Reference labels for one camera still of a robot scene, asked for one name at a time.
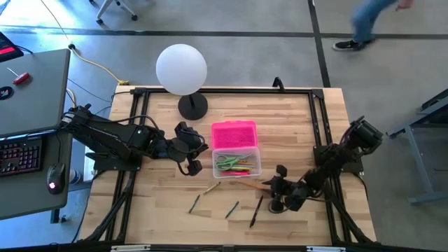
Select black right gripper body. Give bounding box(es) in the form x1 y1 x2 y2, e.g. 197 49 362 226
269 164 309 214

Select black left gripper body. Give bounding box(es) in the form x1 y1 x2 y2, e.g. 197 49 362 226
173 121 206 176

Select black pen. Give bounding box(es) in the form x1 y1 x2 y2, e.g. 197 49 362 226
248 195 264 229

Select green handled scissors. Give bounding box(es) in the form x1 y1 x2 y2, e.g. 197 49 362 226
213 153 253 172

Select clear supply box pink lid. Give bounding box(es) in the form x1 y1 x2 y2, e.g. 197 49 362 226
210 120 263 179

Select short olive pencil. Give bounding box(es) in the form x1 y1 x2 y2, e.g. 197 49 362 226
203 181 222 196

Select dark green pencil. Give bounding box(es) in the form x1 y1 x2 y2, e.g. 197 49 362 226
224 200 240 220
188 194 202 215

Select white globe lamp black stand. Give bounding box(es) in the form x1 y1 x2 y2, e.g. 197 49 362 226
155 43 209 122

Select black computer mouse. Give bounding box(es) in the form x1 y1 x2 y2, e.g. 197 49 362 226
46 162 67 196

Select office chair base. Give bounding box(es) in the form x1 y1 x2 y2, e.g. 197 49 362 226
89 0 138 25

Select black backlit keyboard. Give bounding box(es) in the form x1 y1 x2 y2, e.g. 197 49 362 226
0 136 43 178

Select grey desk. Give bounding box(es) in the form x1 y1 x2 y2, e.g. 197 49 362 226
0 129 74 221

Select grey metal cart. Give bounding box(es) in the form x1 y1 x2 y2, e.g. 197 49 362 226
386 89 448 206

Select person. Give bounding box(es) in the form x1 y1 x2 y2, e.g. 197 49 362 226
332 0 414 53

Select black device with red display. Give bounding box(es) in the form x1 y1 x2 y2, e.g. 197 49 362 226
0 31 25 63

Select black aluminium table frame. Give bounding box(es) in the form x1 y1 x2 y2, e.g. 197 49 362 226
78 86 377 246

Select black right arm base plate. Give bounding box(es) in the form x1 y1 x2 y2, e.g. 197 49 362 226
313 145 365 174

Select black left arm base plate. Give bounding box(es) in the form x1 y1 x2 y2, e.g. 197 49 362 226
85 152 143 172

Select yellow extension cable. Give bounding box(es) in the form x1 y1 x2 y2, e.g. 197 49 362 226
40 0 130 86

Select red handled screwdriver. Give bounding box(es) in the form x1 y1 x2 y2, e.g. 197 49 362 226
6 66 31 85

